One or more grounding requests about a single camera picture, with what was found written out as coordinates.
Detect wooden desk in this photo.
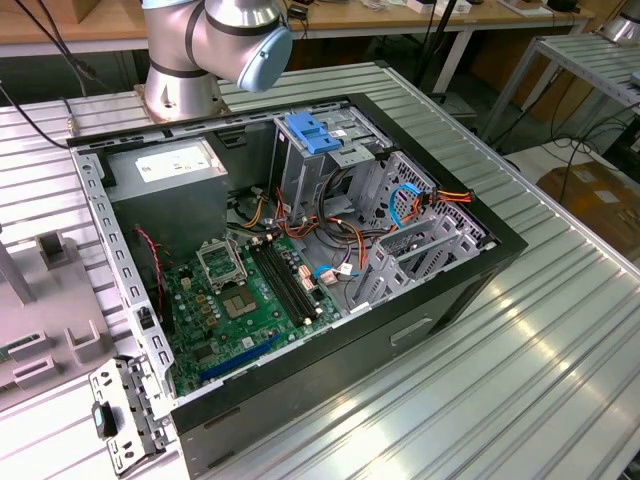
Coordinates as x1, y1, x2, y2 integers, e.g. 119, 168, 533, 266
0, 0, 599, 96

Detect grey optical drive cage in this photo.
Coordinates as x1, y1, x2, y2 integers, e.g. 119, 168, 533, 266
272, 103, 395, 224

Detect yellow orange wires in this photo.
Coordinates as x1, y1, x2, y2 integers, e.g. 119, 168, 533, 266
247, 192, 274, 229

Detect grey metal disk bay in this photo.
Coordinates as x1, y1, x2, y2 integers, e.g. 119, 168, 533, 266
347, 149, 501, 314

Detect black RAM slot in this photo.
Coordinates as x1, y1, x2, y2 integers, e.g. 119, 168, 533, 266
272, 239, 324, 319
258, 242, 311, 325
265, 240, 318, 322
251, 243, 304, 327

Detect metal card retention bracket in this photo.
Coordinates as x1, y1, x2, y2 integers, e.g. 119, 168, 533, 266
87, 354, 179, 477

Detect red black fan wire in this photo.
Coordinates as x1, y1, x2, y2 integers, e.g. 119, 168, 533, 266
133, 225, 169, 324

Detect metal socket cover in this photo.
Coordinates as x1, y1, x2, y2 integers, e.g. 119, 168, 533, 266
194, 237, 250, 295

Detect blue data wire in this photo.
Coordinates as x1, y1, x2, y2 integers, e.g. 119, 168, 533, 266
388, 183, 419, 232

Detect black case fan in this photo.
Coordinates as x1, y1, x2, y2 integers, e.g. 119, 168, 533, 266
133, 227, 177, 337

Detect CPU socket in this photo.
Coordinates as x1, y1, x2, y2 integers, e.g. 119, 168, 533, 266
218, 284, 261, 324

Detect black tripod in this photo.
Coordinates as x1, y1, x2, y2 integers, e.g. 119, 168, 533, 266
413, 0, 469, 101

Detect grey braided cable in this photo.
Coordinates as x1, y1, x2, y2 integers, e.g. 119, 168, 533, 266
62, 97, 82, 136

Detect orange power wire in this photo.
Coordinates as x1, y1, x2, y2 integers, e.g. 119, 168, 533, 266
397, 185, 474, 227

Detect blue wire white connector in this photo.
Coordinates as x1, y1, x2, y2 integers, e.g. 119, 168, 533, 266
313, 263, 362, 289

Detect green motherboard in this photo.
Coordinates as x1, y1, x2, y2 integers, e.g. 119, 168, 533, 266
162, 234, 344, 396

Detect blue plastic drive latch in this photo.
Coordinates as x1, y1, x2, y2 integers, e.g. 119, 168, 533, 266
286, 112, 342, 155

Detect large cardboard box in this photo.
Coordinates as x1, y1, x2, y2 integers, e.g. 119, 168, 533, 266
537, 159, 640, 251

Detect black PC case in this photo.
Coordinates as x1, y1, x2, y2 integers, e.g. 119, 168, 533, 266
66, 91, 530, 480

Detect blue expansion slot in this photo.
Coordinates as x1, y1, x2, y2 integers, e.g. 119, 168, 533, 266
198, 333, 282, 384

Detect grey power supply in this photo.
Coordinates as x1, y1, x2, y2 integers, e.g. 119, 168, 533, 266
102, 137, 231, 261

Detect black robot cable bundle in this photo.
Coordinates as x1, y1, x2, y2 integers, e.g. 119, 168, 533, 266
0, 0, 99, 149

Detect grey parts rack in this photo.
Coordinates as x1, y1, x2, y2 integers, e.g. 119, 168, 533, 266
0, 223, 129, 401

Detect orange black wire bundle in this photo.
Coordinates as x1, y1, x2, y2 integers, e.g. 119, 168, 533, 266
272, 187, 381, 281

